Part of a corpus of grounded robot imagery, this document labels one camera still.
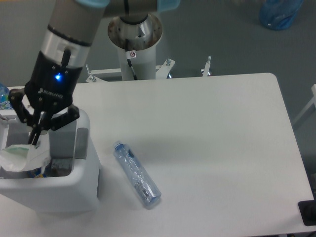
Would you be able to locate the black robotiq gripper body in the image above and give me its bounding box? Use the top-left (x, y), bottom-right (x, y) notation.
top-left (24, 50), bottom-right (82, 114)

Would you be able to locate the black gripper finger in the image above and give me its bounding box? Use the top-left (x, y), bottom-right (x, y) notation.
top-left (8, 89), bottom-right (43, 145)
top-left (31, 105), bottom-right (79, 146)

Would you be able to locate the white paper carton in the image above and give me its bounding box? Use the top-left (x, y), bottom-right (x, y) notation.
top-left (0, 134), bottom-right (51, 172)

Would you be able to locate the clear plastic water bottle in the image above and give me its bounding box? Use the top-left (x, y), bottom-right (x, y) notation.
top-left (113, 141), bottom-right (161, 208)

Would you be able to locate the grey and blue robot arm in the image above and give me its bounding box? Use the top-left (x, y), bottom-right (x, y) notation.
top-left (8, 0), bottom-right (180, 145)

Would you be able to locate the white plastic trash can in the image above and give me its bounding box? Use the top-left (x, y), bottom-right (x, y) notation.
top-left (0, 110), bottom-right (101, 212)

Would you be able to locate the blue labelled bottle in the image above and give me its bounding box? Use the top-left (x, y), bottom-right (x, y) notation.
top-left (0, 83), bottom-right (13, 110)

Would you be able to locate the crumpled silver foil wrapper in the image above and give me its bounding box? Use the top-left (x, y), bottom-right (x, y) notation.
top-left (49, 158), bottom-right (73, 177)

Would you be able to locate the blue snack wrapper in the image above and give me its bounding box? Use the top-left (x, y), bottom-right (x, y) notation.
top-left (27, 168), bottom-right (47, 178)

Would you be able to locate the blue plastic bag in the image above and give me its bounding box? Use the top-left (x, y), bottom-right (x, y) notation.
top-left (258, 0), bottom-right (304, 31)

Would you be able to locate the black device at table edge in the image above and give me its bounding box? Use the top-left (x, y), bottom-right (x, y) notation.
top-left (298, 200), bottom-right (316, 226)

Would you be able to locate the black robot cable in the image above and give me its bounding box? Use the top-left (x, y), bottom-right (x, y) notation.
top-left (125, 39), bottom-right (138, 81)

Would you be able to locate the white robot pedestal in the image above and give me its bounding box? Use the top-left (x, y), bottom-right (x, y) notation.
top-left (85, 13), bottom-right (213, 83)

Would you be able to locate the white frame at right edge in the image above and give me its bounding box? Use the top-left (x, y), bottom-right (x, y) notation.
top-left (292, 84), bottom-right (316, 129)

